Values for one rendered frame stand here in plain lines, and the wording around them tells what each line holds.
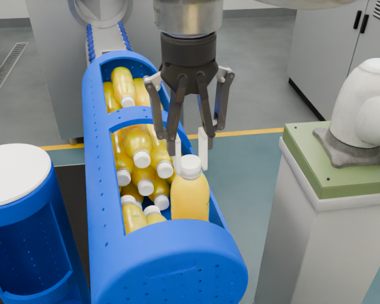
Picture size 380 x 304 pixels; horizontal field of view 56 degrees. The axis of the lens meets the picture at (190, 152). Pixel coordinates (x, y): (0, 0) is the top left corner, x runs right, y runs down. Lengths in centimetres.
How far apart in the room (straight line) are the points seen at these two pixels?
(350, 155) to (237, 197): 144
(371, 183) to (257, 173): 165
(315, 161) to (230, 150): 182
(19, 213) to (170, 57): 71
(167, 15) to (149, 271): 39
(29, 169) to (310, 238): 85
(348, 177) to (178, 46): 72
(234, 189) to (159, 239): 195
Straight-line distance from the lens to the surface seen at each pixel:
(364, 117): 103
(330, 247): 124
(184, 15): 45
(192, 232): 61
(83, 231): 212
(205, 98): 53
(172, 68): 51
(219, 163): 273
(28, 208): 108
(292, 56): 384
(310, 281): 137
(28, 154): 119
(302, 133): 120
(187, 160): 61
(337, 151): 112
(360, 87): 102
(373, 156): 114
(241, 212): 237
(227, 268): 66
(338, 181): 105
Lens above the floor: 169
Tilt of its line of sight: 37 degrees down
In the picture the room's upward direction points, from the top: straight up
